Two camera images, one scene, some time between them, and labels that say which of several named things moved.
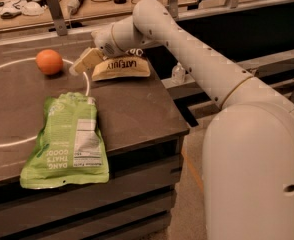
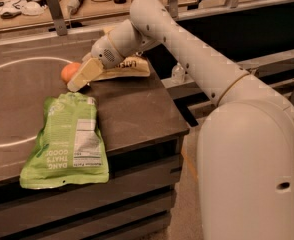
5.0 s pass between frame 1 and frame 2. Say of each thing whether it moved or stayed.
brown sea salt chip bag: stayed
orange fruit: moved
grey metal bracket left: stayed
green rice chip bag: stayed
